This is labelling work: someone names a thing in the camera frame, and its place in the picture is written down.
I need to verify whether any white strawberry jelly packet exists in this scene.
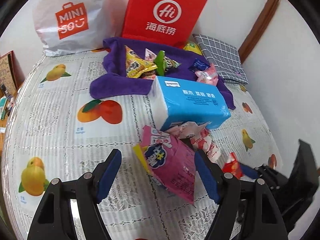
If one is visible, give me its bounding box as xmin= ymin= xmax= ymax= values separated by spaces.
xmin=190 ymin=128 xmax=221 ymax=163

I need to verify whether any dark blue small packet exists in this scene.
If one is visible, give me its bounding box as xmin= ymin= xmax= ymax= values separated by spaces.
xmin=188 ymin=59 xmax=210 ymax=73

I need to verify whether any yellow triangular snack packet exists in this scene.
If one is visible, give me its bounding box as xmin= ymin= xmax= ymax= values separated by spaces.
xmin=125 ymin=45 xmax=157 ymax=79

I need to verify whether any yellow packet behind towel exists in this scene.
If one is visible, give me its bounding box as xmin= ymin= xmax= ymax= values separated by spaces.
xmin=183 ymin=41 xmax=202 ymax=55

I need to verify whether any purple towel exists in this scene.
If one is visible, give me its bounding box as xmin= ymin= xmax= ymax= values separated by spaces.
xmin=89 ymin=36 xmax=237 ymax=111

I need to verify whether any grey checked folded cloth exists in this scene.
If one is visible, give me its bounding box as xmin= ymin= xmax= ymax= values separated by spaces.
xmin=193 ymin=34 xmax=248 ymax=85

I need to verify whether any white Miniso plastic bag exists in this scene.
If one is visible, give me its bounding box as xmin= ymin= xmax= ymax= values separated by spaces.
xmin=33 ymin=0 xmax=115 ymax=57

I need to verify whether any pink cartoon candy packet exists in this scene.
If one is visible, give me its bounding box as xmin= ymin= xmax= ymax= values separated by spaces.
xmin=144 ymin=48 xmax=157 ymax=62

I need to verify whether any fruit print bed sheet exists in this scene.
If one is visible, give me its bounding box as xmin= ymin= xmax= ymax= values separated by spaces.
xmin=1 ymin=47 xmax=284 ymax=240

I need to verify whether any green snack packet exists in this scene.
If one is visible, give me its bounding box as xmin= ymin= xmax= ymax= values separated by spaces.
xmin=153 ymin=50 xmax=181 ymax=76

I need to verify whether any pink wrapped snack pair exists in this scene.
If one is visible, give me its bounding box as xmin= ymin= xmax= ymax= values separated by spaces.
xmin=195 ymin=63 xmax=219 ymax=86

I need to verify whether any brown wooden door frame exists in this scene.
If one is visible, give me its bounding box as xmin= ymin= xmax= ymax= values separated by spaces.
xmin=238 ymin=0 xmax=281 ymax=63

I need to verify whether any red framed book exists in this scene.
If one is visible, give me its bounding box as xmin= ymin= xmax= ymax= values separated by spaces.
xmin=0 ymin=51 xmax=18 ymax=95

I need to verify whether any large pink snack bag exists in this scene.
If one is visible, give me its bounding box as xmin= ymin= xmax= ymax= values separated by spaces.
xmin=133 ymin=125 xmax=196 ymax=205

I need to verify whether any red Haidilao paper bag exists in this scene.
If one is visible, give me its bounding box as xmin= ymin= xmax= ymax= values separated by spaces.
xmin=121 ymin=0 xmax=208 ymax=48

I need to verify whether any small red snack packet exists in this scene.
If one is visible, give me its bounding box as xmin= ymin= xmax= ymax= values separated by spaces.
xmin=222 ymin=152 xmax=244 ymax=179

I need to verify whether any blue tissue pack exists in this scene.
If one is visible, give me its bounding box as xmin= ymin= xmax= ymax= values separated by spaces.
xmin=148 ymin=76 xmax=231 ymax=131

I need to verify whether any pale pink packet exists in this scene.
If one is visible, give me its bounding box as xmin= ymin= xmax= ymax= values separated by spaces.
xmin=166 ymin=121 xmax=210 ymax=139

